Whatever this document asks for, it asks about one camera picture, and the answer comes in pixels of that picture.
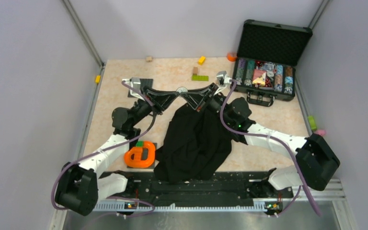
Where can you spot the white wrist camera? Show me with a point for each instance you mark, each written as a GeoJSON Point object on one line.
{"type": "Point", "coordinates": [129, 82]}
{"type": "Point", "coordinates": [224, 79]}

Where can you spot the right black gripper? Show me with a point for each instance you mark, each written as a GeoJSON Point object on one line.
{"type": "Point", "coordinates": [197, 97]}

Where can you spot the yellow block on rail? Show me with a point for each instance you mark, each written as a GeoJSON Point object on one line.
{"type": "Point", "coordinates": [97, 79]}

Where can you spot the small green lego block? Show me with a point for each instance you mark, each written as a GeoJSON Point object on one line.
{"type": "Point", "coordinates": [139, 144]}

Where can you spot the black poker chip case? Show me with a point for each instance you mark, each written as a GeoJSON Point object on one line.
{"type": "Point", "coordinates": [266, 59]}

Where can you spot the black garment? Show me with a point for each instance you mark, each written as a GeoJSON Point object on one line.
{"type": "Point", "coordinates": [195, 145]}

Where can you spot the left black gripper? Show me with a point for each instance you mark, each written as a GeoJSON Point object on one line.
{"type": "Point", "coordinates": [161, 99]}

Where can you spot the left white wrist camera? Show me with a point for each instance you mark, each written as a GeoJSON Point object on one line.
{"type": "Point", "coordinates": [129, 82]}

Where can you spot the green lego brick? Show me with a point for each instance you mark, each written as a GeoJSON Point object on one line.
{"type": "Point", "coordinates": [200, 78]}

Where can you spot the green and pink toys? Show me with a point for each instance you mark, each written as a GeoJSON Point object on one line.
{"type": "Point", "coordinates": [314, 127]}

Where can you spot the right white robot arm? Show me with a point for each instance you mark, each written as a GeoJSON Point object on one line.
{"type": "Point", "coordinates": [314, 162]}

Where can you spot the dark grey lego baseplate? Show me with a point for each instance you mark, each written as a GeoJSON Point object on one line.
{"type": "Point", "coordinates": [143, 83]}

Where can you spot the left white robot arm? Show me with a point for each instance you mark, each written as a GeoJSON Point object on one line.
{"type": "Point", "coordinates": [80, 185]}

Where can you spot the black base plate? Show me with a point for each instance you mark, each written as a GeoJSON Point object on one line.
{"type": "Point", "coordinates": [223, 189]}

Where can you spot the small grey baseplate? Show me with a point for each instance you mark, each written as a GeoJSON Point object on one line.
{"type": "Point", "coordinates": [139, 166]}

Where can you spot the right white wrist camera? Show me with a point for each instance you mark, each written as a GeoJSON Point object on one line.
{"type": "Point", "coordinates": [224, 79]}

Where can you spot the yellow lego brick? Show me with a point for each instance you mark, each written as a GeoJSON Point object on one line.
{"type": "Point", "coordinates": [201, 60]}

